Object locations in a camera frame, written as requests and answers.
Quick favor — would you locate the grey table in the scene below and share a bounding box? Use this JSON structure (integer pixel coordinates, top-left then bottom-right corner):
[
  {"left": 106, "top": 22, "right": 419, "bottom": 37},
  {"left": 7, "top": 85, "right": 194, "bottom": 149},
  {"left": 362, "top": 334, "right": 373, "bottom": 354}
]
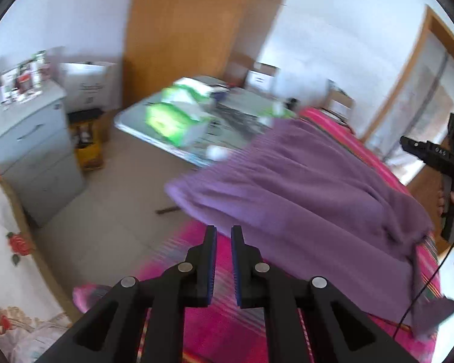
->
[{"left": 114, "top": 76, "right": 299, "bottom": 168}]

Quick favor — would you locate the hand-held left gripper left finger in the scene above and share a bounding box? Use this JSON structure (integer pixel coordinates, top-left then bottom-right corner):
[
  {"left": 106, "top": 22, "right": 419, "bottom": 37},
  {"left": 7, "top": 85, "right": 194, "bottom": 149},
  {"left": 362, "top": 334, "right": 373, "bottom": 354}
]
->
[{"left": 34, "top": 226, "right": 217, "bottom": 363}]

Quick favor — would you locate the wooden wardrobe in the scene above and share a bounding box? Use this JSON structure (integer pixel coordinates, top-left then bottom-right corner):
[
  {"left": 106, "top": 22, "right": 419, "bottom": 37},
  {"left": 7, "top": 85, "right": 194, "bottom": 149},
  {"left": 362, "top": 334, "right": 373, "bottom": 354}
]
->
[{"left": 122, "top": 0, "right": 300, "bottom": 112}]

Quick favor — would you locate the floral bedding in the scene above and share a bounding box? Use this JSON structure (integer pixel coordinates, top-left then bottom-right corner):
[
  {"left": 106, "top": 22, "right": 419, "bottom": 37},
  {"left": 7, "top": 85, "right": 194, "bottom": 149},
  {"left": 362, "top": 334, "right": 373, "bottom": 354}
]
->
[{"left": 0, "top": 166, "right": 76, "bottom": 363}]

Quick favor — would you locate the clear plastic door curtain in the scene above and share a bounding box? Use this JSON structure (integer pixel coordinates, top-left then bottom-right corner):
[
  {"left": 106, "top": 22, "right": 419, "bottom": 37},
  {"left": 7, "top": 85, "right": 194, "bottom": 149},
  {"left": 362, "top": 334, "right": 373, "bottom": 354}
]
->
[{"left": 374, "top": 30, "right": 454, "bottom": 183}]

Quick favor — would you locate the small bottles and boxes cluster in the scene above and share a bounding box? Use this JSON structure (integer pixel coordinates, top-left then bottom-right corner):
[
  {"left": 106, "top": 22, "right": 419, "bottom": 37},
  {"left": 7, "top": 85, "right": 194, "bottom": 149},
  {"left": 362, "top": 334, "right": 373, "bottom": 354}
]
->
[{"left": 0, "top": 50, "right": 57, "bottom": 107}]

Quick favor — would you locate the green white tissue pack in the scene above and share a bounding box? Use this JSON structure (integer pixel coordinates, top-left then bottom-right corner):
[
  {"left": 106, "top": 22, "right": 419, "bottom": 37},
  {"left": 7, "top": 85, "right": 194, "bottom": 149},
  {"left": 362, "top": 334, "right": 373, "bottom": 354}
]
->
[
  {"left": 163, "top": 77, "right": 217, "bottom": 107},
  {"left": 145, "top": 101, "right": 213, "bottom": 147}
]

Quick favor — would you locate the pink plaid blanket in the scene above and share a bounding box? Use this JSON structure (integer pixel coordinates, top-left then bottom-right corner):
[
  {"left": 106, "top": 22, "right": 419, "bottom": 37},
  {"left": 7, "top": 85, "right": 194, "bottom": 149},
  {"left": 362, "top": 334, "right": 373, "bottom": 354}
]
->
[{"left": 73, "top": 108, "right": 439, "bottom": 363}]

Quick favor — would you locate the purple fleece garment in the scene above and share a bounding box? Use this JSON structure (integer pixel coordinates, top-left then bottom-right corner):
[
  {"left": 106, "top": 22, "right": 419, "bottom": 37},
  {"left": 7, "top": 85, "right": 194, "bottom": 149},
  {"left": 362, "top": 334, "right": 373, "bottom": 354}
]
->
[{"left": 164, "top": 119, "right": 454, "bottom": 339}]

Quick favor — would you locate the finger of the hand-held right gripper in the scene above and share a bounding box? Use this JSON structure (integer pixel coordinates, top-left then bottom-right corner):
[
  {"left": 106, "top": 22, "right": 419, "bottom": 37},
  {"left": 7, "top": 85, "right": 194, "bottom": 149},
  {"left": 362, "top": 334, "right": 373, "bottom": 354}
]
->
[{"left": 400, "top": 135, "right": 453, "bottom": 173}]

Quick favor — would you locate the white cardboard box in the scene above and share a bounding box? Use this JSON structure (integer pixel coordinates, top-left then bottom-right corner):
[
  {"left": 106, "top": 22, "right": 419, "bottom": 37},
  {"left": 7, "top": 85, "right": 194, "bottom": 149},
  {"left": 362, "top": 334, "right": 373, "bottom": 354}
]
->
[{"left": 246, "top": 62, "right": 279, "bottom": 92}]

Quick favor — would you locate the white paper bag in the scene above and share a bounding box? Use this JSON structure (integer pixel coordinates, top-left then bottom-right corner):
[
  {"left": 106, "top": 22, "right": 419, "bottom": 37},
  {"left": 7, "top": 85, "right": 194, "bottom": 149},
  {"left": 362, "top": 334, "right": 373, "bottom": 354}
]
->
[{"left": 58, "top": 61, "right": 122, "bottom": 114}]

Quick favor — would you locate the wooden door frame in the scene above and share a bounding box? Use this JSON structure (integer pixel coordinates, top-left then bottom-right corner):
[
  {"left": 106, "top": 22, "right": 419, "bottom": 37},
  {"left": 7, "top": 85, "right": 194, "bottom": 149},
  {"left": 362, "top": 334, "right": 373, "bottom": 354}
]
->
[{"left": 363, "top": 4, "right": 454, "bottom": 197}]

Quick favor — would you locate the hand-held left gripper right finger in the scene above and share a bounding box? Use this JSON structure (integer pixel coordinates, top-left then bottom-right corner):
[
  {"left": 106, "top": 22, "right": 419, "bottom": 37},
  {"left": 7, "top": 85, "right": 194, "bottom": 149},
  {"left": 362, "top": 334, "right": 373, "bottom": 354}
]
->
[{"left": 231, "top": 226, "right": 419, "bottom": 363}]

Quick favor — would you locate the grey nightstand cabinet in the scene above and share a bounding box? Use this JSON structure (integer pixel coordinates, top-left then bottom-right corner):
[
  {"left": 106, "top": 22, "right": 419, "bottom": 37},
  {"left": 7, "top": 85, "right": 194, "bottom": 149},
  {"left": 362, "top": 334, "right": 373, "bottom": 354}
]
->
[{"left": 0, "top": 79, "right": 87, "bottom": 227}]

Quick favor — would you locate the brown cardboard box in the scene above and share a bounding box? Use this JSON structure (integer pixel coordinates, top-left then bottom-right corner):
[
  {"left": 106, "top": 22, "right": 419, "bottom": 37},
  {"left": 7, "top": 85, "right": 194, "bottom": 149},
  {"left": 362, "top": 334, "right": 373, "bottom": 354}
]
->
[{"left": 324, "top": 87, "right": 355, "bottom": 122}]

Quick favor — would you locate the black cable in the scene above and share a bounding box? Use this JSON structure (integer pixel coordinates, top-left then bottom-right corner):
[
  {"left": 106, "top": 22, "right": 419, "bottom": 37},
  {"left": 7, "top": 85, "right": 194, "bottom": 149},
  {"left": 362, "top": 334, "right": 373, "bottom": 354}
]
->
[{"left": 393, "top": 234, "right": 454, "bottom": 342}]

